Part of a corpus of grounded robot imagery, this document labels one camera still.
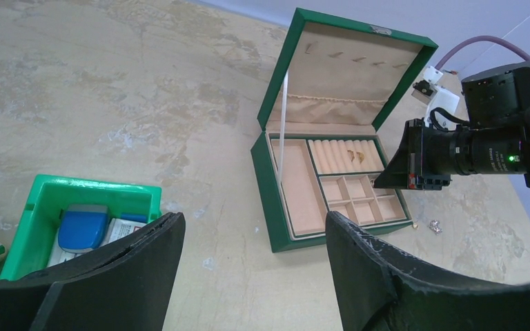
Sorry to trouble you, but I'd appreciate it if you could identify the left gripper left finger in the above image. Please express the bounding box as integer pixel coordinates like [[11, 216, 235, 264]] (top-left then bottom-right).
[[0, 212, 186, 330]]

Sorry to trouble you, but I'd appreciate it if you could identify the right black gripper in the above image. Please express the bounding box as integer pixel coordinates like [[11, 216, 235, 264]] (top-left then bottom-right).
[[374, 60, 530, 190]]

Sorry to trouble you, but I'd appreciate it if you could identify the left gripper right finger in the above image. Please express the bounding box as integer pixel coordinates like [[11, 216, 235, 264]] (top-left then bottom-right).
[[326, 212, 530, 330]]

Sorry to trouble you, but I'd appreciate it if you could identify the silver crystal earring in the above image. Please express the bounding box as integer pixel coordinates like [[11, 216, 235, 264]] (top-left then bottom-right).
[[429, 220, 442, 235]]

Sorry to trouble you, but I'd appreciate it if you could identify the green jewelry tray insert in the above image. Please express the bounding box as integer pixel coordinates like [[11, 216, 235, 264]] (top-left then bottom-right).
[[268, 136, 411, 240]]

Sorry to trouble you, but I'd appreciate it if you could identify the green jewelry box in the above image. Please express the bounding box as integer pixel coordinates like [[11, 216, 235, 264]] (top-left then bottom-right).
[[251, 8, 437, 253]]

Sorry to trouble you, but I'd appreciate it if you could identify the blue white item in bin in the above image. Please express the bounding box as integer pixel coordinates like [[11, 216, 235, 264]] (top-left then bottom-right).
[[47, 204, 148, 267]]

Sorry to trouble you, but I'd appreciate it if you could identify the green plastic bin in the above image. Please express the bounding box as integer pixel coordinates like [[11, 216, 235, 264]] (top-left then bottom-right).
[[0, 174, 163, 282]]

